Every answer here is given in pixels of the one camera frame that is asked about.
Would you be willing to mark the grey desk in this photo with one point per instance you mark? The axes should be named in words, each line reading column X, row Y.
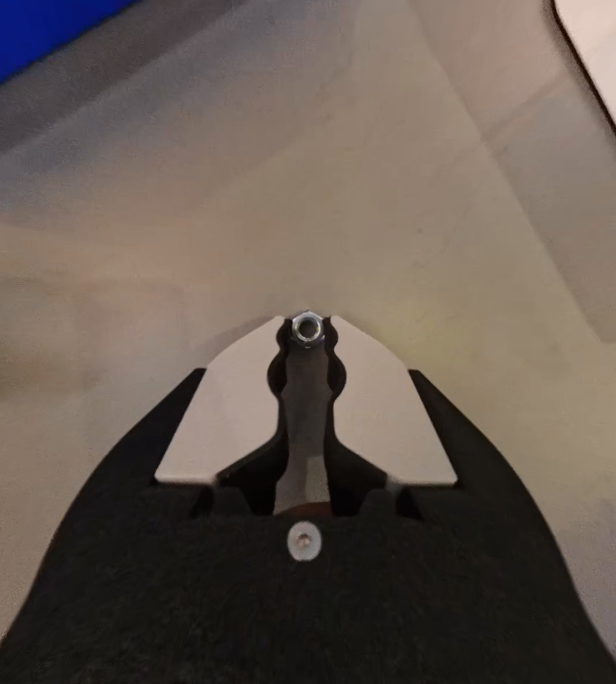
column 233, row 187

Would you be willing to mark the blue plastic bin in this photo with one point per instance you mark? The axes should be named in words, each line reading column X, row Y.
column 19, row 32

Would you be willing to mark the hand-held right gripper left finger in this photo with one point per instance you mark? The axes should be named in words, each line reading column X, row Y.
column 228, row 422

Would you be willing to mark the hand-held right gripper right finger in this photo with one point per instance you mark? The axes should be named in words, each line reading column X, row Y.
column 393, row 422

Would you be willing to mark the steel hex nut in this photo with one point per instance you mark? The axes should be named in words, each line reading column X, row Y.
column 298, row 339

